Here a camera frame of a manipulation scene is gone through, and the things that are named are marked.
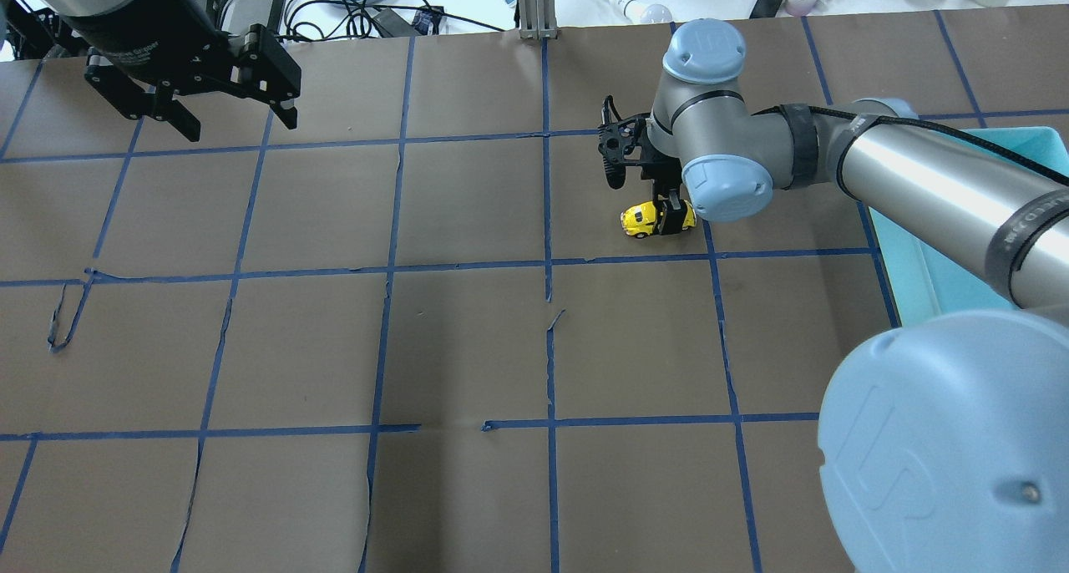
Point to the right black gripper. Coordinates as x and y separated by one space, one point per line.
671 202

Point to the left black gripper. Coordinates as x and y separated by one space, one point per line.
144 45

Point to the yellow toy beetle car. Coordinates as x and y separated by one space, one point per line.
639 221

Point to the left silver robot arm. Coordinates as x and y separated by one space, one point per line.
207 12

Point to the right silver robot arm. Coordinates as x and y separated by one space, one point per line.
943 442

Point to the black power adapter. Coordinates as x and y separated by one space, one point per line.
237 16

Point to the white light bulb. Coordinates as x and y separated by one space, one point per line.
639 12

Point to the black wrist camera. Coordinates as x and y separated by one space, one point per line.
621 142

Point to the aluminium frame post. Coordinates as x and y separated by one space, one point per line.
537 19

